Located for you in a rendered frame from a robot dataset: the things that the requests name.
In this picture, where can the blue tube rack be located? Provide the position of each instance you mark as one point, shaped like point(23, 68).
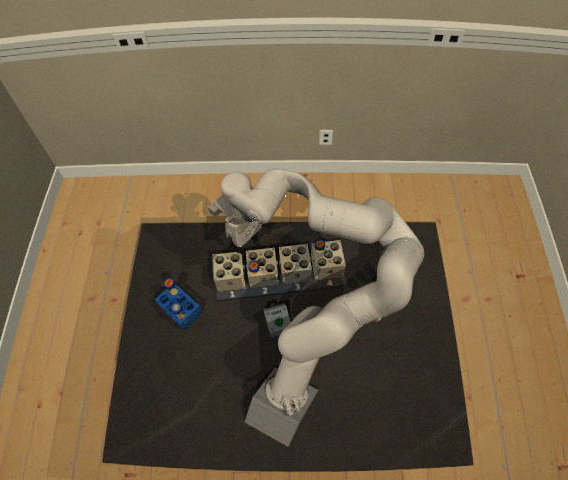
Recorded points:
point(191, 314)

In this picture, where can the clear conical tube with yellow liquid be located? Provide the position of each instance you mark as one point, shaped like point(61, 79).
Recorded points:
point(170, 286)

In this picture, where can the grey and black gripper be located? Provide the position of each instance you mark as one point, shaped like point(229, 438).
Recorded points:
point(240, 234)

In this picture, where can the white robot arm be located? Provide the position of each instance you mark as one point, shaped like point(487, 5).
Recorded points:
point(339, 320)

